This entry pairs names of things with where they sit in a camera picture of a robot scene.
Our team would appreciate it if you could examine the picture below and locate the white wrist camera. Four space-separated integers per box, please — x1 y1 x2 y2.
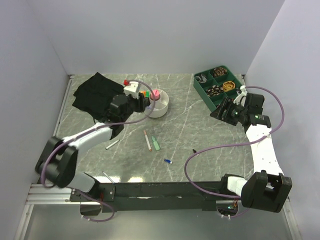
233 85 248 107
123 79 141 99

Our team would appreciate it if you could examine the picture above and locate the green compartment tray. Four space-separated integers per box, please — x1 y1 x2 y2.
193 65 244 112

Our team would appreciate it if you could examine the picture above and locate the yellow rolled tie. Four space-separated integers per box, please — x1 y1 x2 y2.
222 81 236 92

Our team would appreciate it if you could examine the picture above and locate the aluminium frame rail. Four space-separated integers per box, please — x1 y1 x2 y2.
26 74 291 205

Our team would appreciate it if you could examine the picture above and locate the black base bar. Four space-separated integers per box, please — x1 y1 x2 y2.
69 181 249 213

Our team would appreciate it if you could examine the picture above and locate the mint green correction tape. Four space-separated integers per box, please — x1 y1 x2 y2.
151 136 161 151

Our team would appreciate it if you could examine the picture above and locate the white black tip pen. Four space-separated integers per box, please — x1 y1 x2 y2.
105 139 120 150

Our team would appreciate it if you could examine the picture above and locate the white round desk organizer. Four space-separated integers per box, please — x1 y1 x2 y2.
145 88 169 119

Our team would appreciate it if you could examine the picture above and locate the peach cap white marker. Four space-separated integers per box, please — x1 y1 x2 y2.
143 130 152 152

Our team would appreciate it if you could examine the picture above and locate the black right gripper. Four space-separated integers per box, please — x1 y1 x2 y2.
209 96 248 127

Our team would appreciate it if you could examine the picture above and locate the white blue tip pen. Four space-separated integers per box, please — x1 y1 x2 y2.
102 171 115 184

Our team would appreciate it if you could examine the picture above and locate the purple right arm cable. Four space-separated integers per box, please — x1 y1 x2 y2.
184 85 285 219

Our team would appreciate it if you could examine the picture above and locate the small blue eraser cap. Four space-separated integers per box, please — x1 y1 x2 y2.
164 159 173 164

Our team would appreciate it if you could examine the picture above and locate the black white rolled tie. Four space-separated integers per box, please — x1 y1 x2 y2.
206 85 224 97

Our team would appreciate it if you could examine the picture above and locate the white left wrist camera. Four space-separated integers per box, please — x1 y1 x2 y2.
123 79 141 99

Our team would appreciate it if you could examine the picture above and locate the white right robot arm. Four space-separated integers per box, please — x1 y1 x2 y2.
210 93 293 213

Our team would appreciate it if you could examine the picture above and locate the brown patterned rolled tie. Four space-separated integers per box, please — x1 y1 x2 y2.
212 66 228 78

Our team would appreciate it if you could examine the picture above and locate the black cloth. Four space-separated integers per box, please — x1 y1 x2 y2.
72 72 124 122

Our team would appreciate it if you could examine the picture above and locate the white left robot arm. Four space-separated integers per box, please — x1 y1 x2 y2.
35 93 155 201

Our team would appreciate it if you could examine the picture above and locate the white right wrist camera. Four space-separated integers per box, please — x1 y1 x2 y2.
233 85 248 107

